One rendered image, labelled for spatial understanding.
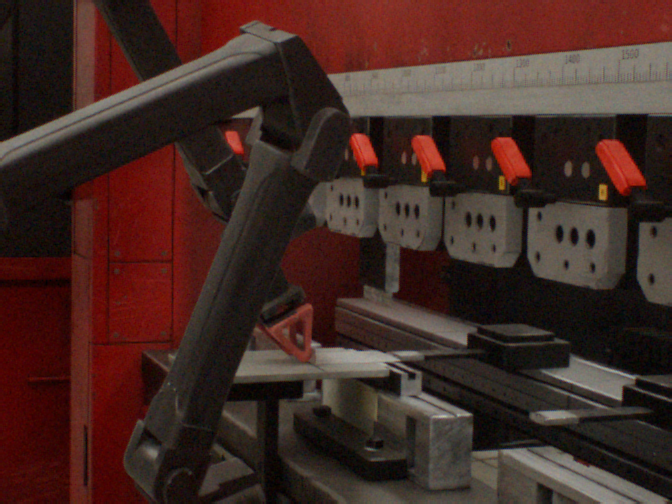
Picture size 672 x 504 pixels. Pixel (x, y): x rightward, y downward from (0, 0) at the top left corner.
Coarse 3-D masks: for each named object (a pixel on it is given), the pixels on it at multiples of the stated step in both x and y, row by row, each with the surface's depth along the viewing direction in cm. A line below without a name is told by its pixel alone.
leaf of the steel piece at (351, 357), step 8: (312, 352) 178; (328, 352) 187; (336, 352) 187; (344, 352) 187; (352, 352) 187; (360, 352) 188; (312, 360) 178; (320, 360) 180; (328, 360) 180; (336, 360) 180; (344, 360) 181; (352, 360) 181; (360, 360) 181; (368, 360) 181; (376, 360) 181
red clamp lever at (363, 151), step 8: (352, 136) 171; (360, 136) 171; (352, 144) 171; (360, 144) 170; (368, 144) 170; (360, 152) 169; (368, 152) 169; (360, 160) 168; (368, 160) 168; (376, 160) 169; (360, 168) 168; (368, 168) 167; (376, 168) 168; (368, 176) 165; (376, 176) 166; (384, 176) 166; (368, 184) 165; (376, 184) 165; (384, 184) 166; (392, 184) 167
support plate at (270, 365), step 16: (256, 352) 186; (272, 352) 187; (320, 352) 188; (240, 368) 174; (256, 368) 174; (272, 368) 174; (288, 368) 174; (304, 368) 175; (336, 368) 175; (352, 368) 176; (368, 368) 176; (384, 368) 176
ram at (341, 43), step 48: (240, 0) 232; (288, 0) 207; (336, 0) 187; (384, 0) 171; (432, 0) 157; (480, 0) 145; (528, 0) 135; (576, 0) 126; (624, 0) 119; (336, 48) 187; (384, 48) 171; (432, 48) 157; (480, 48) 145; (528, 48) 135; (576, 48) 126; (384, 96) 171; (432, 96) 157; (480, 96) 145; (528, 96) 135; (576, 96) 127; (624, 96) 119
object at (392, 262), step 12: (360, 240) 187; (372, 240) 183; (360, 252) 187; (372, 252) 183; (384, 252) 179; (396, 252) 179; (360, 264) 187; (372, 264) 183; (384, 264) 179; (396, 264) 179; (360, 276) 187; (372, 276) 183; (384, 276) 179; (396, 276) 179; (372, 288) 186; (384, 288) 179; (396, 288) 179; (384, 300) 182
